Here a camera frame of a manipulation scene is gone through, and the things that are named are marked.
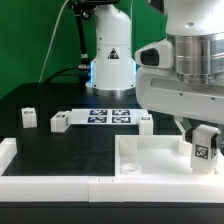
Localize white cable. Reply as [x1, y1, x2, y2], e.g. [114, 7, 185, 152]
[38, 0, 73, 84]

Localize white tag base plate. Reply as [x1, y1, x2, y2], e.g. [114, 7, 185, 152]
[71, 109, 142, 125]

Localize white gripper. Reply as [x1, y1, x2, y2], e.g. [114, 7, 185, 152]
[136, 66, 224, 143]

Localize white U-shaped fence wall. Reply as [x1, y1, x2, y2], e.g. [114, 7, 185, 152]
[0, 138, 224, 203]

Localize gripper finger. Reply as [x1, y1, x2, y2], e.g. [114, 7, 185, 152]
[211, 133, 219, 159]

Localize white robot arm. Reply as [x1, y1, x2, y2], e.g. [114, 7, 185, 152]
[86, 0, 224, 125]

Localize black cable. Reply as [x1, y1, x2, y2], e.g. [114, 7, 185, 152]
[43, 66, 88, 84]

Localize white square tabletop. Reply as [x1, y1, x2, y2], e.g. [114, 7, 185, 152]
[113, 134, 224, 177]

